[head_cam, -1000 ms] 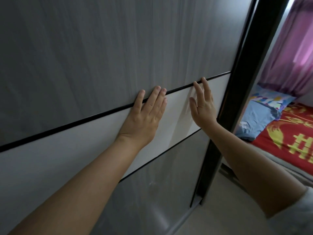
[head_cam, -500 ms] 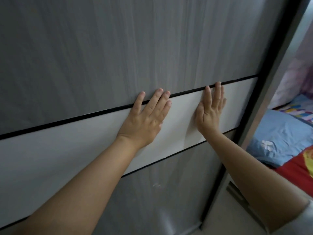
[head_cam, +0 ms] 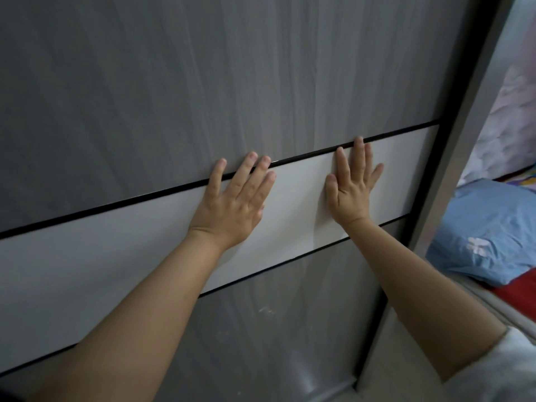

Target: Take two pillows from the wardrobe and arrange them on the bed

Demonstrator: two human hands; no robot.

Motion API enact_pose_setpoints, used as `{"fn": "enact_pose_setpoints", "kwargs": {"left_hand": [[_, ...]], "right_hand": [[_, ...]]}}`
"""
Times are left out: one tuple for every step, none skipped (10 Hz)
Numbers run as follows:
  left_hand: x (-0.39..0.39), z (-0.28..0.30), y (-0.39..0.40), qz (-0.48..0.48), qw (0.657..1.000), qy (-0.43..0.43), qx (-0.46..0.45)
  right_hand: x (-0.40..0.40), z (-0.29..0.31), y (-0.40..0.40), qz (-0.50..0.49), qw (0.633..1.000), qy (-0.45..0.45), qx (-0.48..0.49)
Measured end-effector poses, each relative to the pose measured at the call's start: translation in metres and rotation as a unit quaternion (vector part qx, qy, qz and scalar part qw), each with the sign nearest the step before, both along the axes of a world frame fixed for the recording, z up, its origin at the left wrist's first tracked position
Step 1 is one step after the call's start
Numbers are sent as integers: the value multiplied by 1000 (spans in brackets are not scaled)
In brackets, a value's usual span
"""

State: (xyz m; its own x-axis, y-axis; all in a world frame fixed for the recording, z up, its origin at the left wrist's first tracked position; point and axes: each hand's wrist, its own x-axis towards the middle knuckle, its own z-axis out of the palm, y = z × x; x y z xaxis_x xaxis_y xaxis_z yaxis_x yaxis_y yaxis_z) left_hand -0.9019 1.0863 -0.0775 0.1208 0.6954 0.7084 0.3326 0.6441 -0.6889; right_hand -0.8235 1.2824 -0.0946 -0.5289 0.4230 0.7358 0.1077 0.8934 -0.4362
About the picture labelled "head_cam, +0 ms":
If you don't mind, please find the person's right hand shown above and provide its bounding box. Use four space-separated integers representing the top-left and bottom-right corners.
324 136 385 227

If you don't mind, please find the person's left hand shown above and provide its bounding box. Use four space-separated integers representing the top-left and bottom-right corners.
188 151 277 252

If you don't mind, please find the grey wardrobe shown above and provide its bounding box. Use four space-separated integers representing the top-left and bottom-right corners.
0 0 521 402

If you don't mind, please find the light blue pillow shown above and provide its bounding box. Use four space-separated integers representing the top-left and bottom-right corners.
425 178 536 288

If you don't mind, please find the grey sliding wardrobe door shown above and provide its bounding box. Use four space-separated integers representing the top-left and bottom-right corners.
0 0 449 402

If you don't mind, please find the colourful feather print pillow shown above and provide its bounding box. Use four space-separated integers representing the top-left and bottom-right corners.
514 165 536 188

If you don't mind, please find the person's right forearm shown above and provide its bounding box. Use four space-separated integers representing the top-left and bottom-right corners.
341 217 510 384

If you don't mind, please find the person's left forearm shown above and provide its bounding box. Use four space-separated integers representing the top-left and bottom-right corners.
25 229 228 402

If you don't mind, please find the white tufted headboard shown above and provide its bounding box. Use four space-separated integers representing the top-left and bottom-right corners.
456 64 536 189

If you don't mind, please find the red floral blanket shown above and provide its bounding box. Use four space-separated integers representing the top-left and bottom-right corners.
490 271 536 323

